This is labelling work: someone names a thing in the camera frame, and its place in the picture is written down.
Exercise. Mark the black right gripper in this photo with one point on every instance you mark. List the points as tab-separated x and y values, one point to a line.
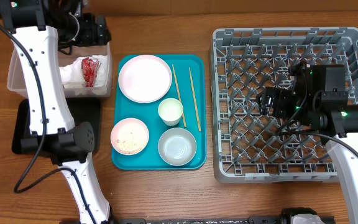
280	97

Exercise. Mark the black rail at table edge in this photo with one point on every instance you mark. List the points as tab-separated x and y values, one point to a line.
288	215

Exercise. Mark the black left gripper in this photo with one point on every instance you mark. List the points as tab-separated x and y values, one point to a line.
93	34

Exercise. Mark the black plastic tray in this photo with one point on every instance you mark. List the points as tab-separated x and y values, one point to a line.
82	110

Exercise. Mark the small pink bowl with crumbs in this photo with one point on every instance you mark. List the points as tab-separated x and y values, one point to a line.
129	136

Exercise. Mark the grey dishwasher rack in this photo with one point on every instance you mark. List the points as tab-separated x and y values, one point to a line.
244	61

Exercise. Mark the grey bowl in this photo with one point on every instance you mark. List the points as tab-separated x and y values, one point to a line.
177	146

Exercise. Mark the white napkin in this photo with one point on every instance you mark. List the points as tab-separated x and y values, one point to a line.
72	76

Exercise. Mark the wooden chopstick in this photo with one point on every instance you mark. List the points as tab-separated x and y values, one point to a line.
179	95
194	100

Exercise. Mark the right wooden chopstick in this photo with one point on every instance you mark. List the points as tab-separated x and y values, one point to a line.
194	100

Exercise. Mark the white paper cup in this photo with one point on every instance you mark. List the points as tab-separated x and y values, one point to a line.
170	111

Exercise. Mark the large pink plate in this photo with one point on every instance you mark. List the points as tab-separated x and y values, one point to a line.
145	78

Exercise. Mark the red snack wrapper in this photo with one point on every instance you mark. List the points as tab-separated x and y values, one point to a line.
89	69

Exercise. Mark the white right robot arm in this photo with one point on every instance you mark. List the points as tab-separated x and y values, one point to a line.
317	105

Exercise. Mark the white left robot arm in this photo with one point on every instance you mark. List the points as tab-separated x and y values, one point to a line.
40	30

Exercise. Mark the clear plastic bin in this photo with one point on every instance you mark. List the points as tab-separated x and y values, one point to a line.
101	88

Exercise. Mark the teal serving tray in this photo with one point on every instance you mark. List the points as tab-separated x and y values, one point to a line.
149	158

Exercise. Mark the left wooden chopstick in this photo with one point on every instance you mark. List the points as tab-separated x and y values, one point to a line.
179	95

